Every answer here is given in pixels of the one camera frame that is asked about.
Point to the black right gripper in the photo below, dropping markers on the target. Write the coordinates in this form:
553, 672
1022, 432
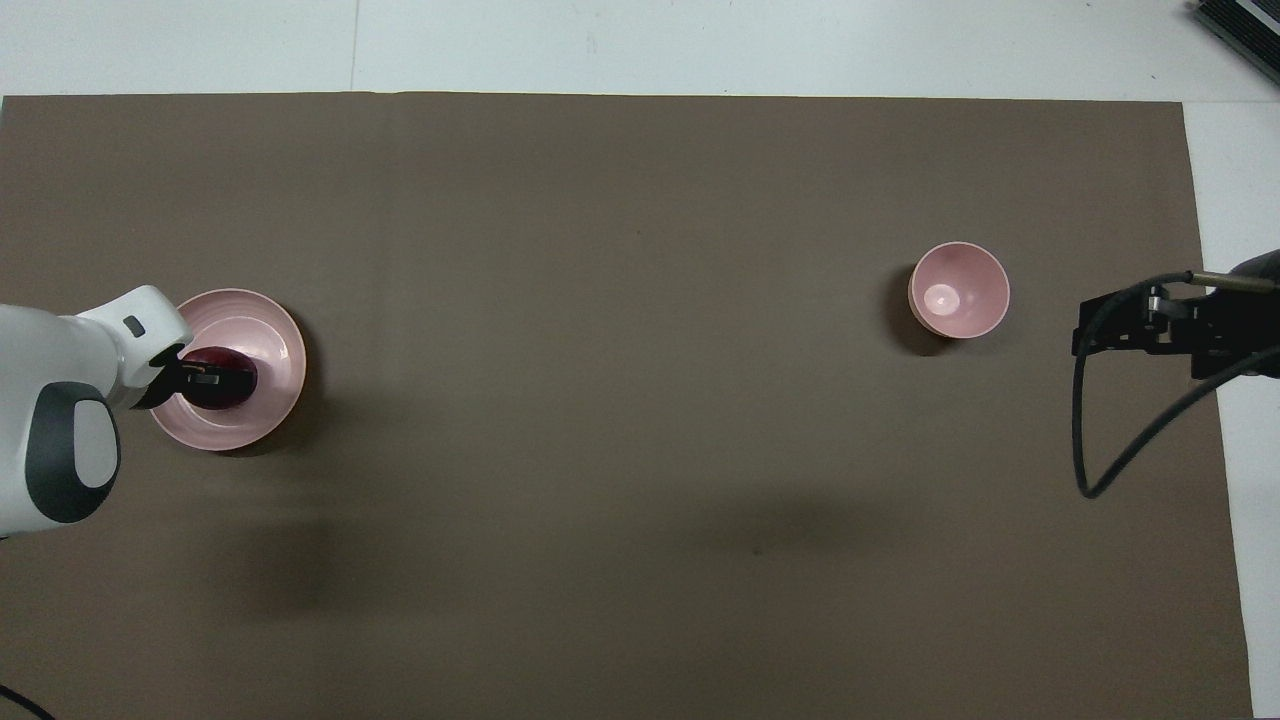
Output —
1240, 330

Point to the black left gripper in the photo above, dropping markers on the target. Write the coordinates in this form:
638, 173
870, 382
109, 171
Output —
168, 380

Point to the red apple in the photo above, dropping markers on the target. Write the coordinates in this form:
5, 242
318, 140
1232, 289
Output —
225, 400

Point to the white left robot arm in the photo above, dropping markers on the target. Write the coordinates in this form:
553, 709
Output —
50, 360

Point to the pink plate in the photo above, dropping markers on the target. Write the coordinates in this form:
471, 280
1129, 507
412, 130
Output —
275, 350

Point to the pink bowl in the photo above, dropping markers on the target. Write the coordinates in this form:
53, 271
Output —
960, 290

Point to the dark grey ribbed device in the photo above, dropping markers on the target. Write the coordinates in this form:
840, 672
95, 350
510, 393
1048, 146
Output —
1245, 30

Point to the brown table mat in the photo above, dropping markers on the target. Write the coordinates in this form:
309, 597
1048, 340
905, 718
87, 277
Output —
620, 400

